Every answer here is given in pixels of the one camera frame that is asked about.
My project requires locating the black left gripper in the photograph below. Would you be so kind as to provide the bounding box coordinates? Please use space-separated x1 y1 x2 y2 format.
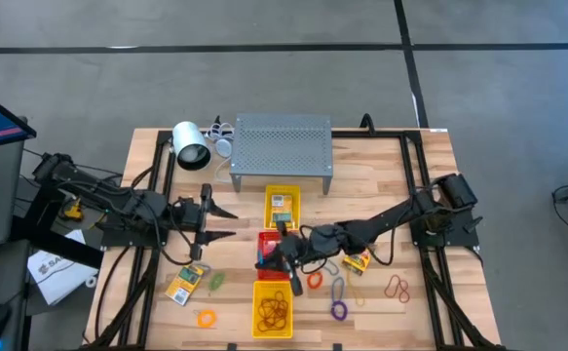
171 183 239 260

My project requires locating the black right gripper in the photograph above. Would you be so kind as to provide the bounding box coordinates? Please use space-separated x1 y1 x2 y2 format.
255 219 314 297

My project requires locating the yellow green card package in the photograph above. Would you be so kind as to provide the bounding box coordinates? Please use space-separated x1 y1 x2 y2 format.
164 261 206 307
269 208 295 229

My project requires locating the yellow green crayon box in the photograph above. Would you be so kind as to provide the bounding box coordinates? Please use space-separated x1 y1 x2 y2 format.
341 251 373 277

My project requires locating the yellow rubber band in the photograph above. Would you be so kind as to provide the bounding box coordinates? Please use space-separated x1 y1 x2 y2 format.
346 277 366 308

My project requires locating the red plastic basket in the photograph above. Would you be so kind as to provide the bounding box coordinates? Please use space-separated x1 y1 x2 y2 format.
257 230 284 282

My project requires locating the yellow plastic basket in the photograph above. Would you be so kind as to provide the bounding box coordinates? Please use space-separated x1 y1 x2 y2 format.
251 281 295 340
263 183 302 231

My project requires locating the white round puck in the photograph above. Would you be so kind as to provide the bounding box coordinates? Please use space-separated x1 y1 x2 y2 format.
214 137 234 159

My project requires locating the purple coil wristband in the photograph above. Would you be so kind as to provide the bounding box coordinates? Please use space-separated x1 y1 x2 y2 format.
330 300 349 322

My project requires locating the grey perforated metal shelf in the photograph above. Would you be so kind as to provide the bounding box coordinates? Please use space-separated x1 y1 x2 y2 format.
228 113 334 196

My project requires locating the yellow black tool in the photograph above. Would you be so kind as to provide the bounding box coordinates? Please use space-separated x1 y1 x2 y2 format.
61 202 86 221

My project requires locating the white printed paper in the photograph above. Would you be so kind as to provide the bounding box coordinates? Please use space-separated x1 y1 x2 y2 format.
26 228 100 307

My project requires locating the black stand base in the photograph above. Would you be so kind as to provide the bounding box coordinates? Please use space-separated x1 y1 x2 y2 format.
10 179 105 270

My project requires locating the white cable bundle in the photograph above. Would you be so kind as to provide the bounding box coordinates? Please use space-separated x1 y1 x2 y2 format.
205 121 236 143

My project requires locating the black aluminium table frame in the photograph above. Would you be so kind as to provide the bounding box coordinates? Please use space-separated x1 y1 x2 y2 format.
86 127 505 351

